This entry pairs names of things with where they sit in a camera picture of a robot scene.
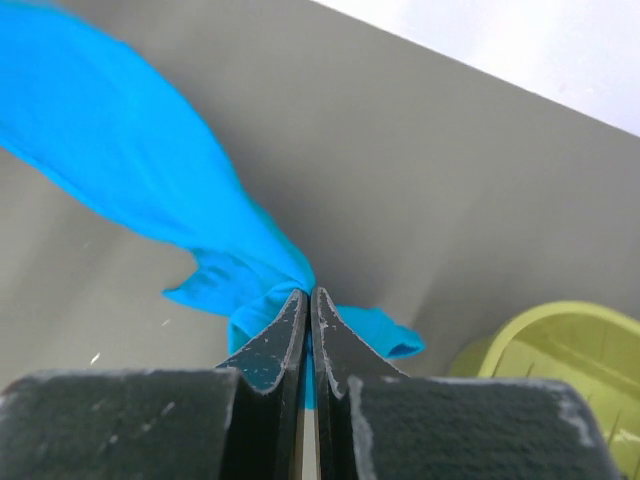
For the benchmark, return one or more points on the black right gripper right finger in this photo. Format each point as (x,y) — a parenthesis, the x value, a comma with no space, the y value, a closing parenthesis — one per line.
(375,422)

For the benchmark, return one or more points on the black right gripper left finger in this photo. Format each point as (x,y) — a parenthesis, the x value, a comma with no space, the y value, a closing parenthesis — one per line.
(233,421)

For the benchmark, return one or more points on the blue t shirt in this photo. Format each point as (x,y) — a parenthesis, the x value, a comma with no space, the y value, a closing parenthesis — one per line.
(100,122)

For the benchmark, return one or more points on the olive green plastic basket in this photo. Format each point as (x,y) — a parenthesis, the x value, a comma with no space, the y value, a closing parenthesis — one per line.
(592,348)

